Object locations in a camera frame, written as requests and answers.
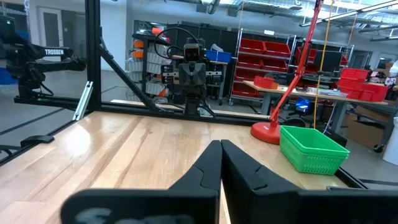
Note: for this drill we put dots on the blue lit device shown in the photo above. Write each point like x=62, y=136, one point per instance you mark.
x=302, y=105

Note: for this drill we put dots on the black table edge clamp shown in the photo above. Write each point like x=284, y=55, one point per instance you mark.
x=37, y=140

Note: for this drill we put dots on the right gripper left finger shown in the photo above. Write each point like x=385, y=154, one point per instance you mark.
x=155, y=205

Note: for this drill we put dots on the red desk lamp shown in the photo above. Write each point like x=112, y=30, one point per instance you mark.
x=264, y=132

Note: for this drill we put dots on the black aluminium table frame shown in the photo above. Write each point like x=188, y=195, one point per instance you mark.
x=93, y=62

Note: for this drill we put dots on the large cardboard box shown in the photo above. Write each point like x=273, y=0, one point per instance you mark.
x=367, y=130

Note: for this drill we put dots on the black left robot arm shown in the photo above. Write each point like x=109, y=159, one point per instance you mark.
x=194, y=99

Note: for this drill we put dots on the black desk monitor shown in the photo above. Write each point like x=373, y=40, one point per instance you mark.
x=332, y=60

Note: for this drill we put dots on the silver metal bracket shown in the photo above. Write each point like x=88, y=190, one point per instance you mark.
x=83, y=99

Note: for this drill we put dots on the red storage bin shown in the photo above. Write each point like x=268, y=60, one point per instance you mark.
x=263, y=82
x=252, y=46
x=244, y=89
x=354, y=74
x=275, y=66
x=245, y=75
x=248, y=61
x=374, y=92
x=276, y=49
x=348, y=85

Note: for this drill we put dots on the black storage cabinet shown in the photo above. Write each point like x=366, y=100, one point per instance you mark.
x=224, y=37

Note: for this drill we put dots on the white trash bin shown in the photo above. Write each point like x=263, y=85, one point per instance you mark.
x=392, y=143

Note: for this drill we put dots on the green plastic basket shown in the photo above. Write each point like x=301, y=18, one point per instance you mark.
x=320, y=165
x=311, y=138

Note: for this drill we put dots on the blue storage bin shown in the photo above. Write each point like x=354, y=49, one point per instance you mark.
x=219, y=57

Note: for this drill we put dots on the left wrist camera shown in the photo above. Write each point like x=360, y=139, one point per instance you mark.
x=191, y=53

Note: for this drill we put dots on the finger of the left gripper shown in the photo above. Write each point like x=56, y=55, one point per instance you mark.
x=188, y=74
x=197, y=74

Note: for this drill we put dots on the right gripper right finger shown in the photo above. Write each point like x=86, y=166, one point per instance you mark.
x=295, y=205

